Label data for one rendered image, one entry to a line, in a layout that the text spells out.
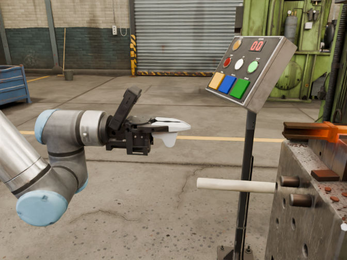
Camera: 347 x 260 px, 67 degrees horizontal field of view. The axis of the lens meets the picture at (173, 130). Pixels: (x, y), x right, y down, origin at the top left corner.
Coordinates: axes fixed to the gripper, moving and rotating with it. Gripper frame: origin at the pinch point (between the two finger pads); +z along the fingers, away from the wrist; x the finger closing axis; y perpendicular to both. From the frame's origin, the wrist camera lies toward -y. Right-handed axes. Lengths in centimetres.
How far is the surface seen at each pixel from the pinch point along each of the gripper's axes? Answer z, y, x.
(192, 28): -45, -43, -787
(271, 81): 28.1, -4.2, -41.1
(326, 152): 33.2, 5.9, -0.9
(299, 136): 25.8, 1.3, 1.6
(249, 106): 20.7, 4.7, -37.7
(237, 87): 16.6, -0.9, -44.4
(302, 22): 171, -43, -476
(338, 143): 33.2, 1.9, 3.3
